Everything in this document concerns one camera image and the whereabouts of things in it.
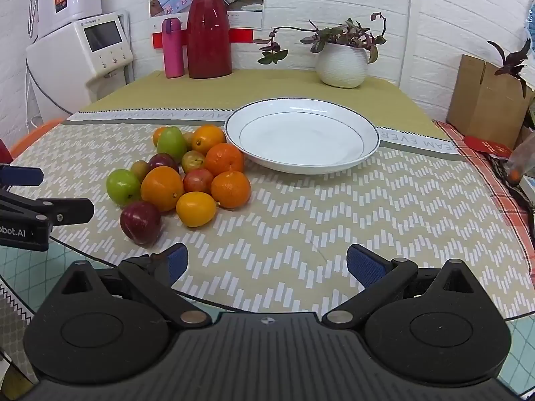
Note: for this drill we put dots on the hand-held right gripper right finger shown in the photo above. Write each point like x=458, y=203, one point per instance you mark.
x=363, y=265

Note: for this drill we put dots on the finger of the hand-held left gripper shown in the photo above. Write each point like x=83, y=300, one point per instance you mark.
x=21, y=175
x=67, y=212

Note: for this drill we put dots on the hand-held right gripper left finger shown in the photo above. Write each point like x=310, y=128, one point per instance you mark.
x=177, y=261

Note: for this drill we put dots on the large dark red plum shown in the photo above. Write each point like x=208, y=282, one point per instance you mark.
x=141, y=222

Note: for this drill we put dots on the yellow orange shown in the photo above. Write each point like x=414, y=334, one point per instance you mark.
x=196, y=209

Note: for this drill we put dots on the round green plum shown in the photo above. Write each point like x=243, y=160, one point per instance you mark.
x=122, y=186

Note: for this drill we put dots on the large orange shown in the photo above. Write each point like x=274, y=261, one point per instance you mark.
x=162, y=189

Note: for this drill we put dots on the bright red plum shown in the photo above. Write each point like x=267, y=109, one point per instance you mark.
x=198, y=181

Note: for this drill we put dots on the small olive brown plum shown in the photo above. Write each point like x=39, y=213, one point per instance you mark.
x=139, y=170
x=189, y=138

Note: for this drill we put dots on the orange tangerine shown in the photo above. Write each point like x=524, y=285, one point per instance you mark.
x=224, y=158
x=230, y=189

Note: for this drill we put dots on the small dark red plum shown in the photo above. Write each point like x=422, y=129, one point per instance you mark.
x=163, y=162

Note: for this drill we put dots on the yellow red plum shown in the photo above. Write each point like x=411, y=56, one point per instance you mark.
x=193, y=161

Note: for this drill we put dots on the pointed green plum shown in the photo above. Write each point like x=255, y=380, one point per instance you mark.
x=171, y=144

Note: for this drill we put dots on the small orange kumquat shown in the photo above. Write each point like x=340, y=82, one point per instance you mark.
x=157, y=134

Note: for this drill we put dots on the deep orange orange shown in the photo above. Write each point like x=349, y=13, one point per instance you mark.
x=207, y=138

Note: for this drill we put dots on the white plate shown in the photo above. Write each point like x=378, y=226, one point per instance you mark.
x=301, y=138

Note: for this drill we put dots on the white dispenser with screen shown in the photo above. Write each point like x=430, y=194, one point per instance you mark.
x=62, y=71

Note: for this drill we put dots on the red checkered cloth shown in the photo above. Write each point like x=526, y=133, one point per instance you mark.
x=508, y=209

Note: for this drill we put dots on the red packet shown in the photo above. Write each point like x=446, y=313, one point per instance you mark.
x=487, y=146

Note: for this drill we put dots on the clear plastic bag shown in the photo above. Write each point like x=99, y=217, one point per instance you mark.
x=522, y=158

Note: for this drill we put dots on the pink bottle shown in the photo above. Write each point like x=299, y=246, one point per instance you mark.
x=172, y=50

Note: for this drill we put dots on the purple plant in white pot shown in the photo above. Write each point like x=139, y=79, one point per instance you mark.
x=342, y=64

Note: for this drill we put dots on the cardboard box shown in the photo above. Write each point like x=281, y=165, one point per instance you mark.
x=480, y=100

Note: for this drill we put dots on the red thermos jug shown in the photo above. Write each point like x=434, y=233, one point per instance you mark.
x=209, y=37

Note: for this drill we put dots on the red paper strip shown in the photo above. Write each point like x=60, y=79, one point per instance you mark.
x=242, y=35

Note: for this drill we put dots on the dark purple plant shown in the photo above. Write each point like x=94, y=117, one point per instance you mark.
x=516, y=60

